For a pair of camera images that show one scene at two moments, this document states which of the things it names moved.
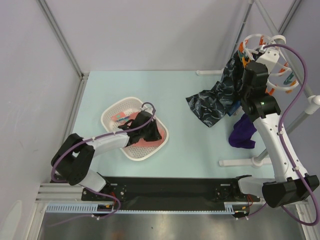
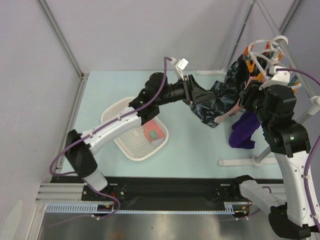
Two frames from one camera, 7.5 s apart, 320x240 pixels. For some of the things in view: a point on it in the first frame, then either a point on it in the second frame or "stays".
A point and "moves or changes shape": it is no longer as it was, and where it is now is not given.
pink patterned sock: (121, 118) moves or changes shape
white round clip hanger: (282, 80) moves or changes shape
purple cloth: (243, 130) stays
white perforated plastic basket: (120, 112) stays
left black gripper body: (150, 133) to (188, 95)
